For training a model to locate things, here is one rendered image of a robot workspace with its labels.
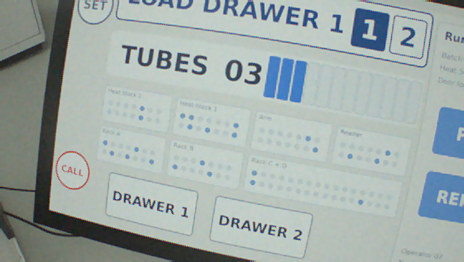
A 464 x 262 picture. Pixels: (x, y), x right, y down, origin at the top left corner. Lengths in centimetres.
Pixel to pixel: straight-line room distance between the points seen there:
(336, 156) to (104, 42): 25
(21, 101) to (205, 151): 187
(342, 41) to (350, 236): 18
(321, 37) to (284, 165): 12
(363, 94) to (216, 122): 14
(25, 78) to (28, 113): 27
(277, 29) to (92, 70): 19
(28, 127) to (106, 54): 166
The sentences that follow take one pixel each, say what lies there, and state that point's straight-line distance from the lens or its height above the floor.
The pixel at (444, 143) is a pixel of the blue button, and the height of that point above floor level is 109.
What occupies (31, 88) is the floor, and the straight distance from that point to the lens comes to 232.
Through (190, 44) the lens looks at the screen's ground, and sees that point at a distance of 43.
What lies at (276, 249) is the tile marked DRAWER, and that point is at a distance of 44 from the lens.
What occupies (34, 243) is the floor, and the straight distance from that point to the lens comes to 171.
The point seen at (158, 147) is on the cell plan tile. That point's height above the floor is 105.
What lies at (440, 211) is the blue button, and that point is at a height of 104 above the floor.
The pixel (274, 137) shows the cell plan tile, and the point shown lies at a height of 107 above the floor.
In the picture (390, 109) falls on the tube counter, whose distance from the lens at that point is 42.
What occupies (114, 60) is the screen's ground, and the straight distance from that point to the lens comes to 45.
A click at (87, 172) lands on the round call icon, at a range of 47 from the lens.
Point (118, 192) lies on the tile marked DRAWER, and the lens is 46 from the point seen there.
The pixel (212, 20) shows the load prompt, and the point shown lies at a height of 114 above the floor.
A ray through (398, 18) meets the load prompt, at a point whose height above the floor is 117.
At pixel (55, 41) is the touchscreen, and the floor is 111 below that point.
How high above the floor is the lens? 137
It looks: 45 degrees down
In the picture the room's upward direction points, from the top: 2 degrees clockwise
